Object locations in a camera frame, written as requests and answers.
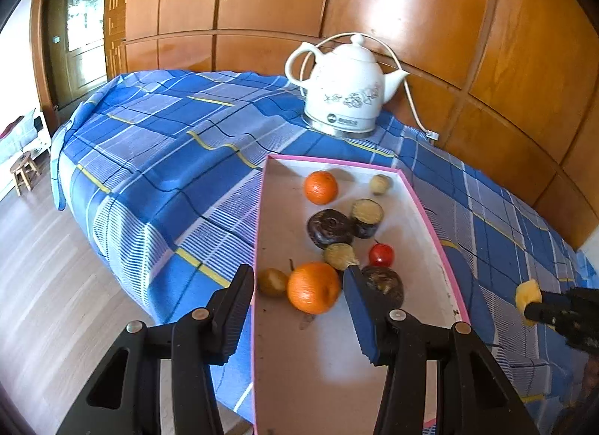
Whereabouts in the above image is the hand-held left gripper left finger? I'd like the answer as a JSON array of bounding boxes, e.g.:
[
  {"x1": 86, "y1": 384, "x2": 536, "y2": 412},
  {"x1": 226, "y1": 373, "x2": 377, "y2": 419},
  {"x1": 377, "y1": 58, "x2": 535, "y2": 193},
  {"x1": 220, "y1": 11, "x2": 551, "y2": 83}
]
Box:
[{"x1": 55, "y1": 264, "x2": 256, "y2": 435}]

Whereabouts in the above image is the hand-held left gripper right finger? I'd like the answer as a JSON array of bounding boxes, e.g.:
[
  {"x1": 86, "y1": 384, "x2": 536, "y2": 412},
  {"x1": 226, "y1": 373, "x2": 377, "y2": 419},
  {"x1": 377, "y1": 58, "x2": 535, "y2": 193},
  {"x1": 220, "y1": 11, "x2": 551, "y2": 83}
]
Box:
[{"x1": 343, "y1": 265, "x2": 536, "y2": 435}]

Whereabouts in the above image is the yellow fruit wedge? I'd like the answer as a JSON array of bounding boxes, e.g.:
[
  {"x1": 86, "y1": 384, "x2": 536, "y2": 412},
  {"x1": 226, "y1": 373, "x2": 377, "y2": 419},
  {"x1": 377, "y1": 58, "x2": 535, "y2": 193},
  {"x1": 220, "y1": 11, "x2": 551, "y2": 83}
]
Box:
[{"x1": 515, "y1": 279, "x2": 544, "y2": 327}]

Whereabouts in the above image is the small dark water chestnut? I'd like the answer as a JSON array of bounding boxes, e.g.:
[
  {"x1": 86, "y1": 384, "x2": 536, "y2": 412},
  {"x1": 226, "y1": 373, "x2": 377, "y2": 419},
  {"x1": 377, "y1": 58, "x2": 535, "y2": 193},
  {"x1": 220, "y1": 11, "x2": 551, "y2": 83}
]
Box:
[{"x1": 360, "y1": 265, "x2": 404, "y2": 309}]

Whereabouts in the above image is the small tan longan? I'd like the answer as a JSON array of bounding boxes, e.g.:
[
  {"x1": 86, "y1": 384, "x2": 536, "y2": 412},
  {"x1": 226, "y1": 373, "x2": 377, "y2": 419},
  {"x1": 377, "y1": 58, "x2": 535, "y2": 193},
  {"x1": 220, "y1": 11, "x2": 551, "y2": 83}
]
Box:
[{"x1": 258, "y1": 268, "x2": 289, "y2": 298}]

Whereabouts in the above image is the small orange mandarin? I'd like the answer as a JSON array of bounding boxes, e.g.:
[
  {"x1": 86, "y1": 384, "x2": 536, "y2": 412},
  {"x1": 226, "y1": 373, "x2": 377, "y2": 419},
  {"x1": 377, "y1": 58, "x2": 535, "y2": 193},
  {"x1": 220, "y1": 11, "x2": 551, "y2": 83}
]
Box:
[{"x1": 287, "y1": 262, "x2": 341, "y2": 315}]

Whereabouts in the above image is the red cherry tomato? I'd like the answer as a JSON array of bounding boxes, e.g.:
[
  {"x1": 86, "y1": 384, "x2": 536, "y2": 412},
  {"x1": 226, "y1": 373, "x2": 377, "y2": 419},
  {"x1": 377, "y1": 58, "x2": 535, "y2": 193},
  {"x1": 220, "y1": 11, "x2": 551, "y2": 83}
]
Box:
[{"x1": 368, "y1": 241, "x2": 395, "y2": 268}]

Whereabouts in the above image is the wedge-cut sugarcane piece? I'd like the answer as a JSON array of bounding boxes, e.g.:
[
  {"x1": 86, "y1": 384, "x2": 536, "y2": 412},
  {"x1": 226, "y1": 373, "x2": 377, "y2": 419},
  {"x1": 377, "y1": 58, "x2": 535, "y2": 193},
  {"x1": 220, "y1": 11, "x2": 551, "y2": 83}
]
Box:
[{"x1": 323, "y1": 243, "x2": 360, "y2": 272}]

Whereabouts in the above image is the pink-rimmed white tray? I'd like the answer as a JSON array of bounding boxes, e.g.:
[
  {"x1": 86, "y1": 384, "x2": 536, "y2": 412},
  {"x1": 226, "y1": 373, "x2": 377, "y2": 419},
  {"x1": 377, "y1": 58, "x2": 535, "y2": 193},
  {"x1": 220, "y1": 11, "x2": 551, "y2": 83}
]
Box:
[{"x1": 252, "y1": 154, "x2": 471, "y2": 435}]

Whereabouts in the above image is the large dark water chestnut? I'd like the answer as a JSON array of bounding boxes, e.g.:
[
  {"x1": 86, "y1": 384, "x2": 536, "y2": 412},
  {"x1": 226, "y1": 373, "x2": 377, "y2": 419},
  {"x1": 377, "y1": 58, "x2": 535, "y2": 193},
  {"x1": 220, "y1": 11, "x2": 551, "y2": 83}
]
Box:
[{"x1": 306, "y1": 209, "x2": 355, "y2": 250}]

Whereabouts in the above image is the short purple sugarcane piece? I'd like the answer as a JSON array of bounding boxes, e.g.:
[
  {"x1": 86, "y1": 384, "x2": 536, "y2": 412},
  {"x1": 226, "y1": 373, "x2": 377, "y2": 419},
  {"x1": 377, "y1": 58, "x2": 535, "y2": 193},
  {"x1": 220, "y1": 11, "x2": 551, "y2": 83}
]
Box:
[{"x1": 351, "y1": 198, "x2": 385, "y2": 239}]

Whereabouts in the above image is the large orange mandarin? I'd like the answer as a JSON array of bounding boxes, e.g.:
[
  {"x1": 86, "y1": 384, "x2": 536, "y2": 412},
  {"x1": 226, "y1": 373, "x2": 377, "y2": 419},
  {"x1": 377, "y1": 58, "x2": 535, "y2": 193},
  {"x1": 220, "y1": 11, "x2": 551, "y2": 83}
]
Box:
[{"x1": 303, "y1": 170, "x2": 338, "y2": 206}]

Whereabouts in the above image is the blue plaid cloth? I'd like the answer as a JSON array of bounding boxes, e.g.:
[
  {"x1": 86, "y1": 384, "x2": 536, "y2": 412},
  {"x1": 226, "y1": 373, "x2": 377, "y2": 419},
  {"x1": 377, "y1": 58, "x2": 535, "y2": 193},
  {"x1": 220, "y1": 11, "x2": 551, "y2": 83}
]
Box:
[{"x1": 51, "y1": 70, "x2": 599, "y2": 426}]

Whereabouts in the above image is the silver kettle base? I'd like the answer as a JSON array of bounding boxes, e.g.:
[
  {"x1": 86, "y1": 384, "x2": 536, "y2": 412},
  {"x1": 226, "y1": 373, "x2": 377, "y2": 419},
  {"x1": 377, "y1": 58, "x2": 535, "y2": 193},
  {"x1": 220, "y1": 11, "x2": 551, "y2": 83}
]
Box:
[{"x1": 303, "y1": 112, "x2": 378, "y2": 139}]

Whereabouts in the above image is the white ceramic electric kettle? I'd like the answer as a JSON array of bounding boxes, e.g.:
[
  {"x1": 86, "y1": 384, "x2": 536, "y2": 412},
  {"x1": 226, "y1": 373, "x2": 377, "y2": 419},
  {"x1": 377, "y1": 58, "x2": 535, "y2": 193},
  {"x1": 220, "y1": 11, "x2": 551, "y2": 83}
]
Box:
[{"x1": 285, "y1": 33, "x2": 411, "y2": 134}]

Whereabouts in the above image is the small wooden stool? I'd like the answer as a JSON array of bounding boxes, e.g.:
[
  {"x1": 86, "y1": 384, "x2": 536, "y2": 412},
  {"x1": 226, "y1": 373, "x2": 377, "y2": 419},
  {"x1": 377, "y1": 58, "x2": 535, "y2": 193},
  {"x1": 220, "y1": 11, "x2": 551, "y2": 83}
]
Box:
[{"x1": 10, "y1": 153, "x2": 40, "y2": 197}]

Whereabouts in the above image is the white low furniture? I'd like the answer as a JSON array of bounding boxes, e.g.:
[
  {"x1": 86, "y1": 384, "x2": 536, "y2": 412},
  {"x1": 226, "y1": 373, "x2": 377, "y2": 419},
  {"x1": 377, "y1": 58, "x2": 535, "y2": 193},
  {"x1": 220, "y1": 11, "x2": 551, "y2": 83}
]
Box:
[{"x1": 0, "y1": 108, "x2": 52, "y2": 169}]

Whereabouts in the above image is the wooden door with glass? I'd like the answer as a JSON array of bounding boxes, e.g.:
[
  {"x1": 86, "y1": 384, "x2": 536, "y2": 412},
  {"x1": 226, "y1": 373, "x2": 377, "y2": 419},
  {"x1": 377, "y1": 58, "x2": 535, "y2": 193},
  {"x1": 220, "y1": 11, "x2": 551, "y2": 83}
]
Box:
[{"x1": 44, "y1": 0, "x2": 110, "y2": 108}]

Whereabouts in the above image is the wooden panelled wardrobe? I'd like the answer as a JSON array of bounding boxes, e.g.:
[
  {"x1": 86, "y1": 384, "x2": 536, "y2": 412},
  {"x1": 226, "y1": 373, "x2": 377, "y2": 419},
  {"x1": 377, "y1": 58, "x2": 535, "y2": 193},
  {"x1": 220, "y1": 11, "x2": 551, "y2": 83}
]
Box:
[{"x1": 105, "y1": 0, "x2": 599, "y2": 253}]

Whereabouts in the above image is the white power cord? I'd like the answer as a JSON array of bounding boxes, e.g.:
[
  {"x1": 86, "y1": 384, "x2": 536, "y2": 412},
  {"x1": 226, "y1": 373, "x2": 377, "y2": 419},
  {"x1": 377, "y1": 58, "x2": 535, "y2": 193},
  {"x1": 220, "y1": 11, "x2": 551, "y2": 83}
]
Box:
[{"x1": 306, "y1": 33, "x2": 441, "y2": 142}]

